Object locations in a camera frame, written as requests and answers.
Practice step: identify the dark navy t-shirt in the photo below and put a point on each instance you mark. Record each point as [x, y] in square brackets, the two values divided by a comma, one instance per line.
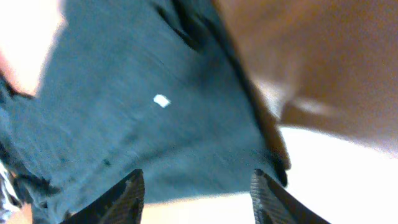
[98, 89]

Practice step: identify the black and white garment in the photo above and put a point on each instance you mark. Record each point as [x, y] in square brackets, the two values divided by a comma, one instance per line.
[10, 202]

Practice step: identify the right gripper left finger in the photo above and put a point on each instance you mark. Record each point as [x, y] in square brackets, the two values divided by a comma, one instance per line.
[121, 204]

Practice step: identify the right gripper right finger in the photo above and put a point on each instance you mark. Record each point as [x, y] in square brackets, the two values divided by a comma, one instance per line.
[272, 204]

